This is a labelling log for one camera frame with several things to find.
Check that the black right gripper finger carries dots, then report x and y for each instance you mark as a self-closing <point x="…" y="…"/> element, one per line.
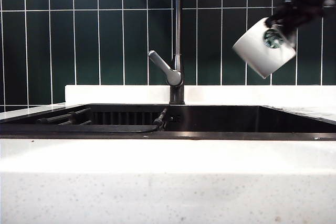
<point x="274" y="20"/>
<point x="292" y="37"/>

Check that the black sink drain rack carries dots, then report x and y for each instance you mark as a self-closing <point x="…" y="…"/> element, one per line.
<point x="78" y="127"/>

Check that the chrome sink faucet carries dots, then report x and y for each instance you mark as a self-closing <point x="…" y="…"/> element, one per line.
<point x="178" y="24"/>

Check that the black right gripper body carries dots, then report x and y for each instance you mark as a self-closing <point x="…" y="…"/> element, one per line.
<point x="302" y="9"/>

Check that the white backsplash ledge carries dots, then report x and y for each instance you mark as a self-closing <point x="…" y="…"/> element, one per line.
<point x="118" y="94"/>

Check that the black sink basin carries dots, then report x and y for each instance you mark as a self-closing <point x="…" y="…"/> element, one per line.
<point x="236" y="121"/>

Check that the white Starbucks logo mug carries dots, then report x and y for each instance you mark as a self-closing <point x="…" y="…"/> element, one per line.
<point x="257" y="51"/>

